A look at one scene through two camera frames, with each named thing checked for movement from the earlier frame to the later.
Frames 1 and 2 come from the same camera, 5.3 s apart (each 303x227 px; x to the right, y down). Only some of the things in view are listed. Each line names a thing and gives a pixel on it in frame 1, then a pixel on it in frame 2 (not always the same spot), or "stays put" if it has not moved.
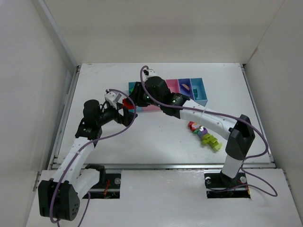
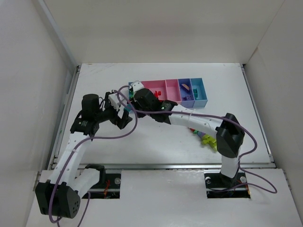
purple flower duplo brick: x=202 y=131 stays put
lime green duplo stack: x=212 y=142 stays put
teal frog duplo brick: x=195 y=91 stays put
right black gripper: x=136 y=92 -> x=130 y=95
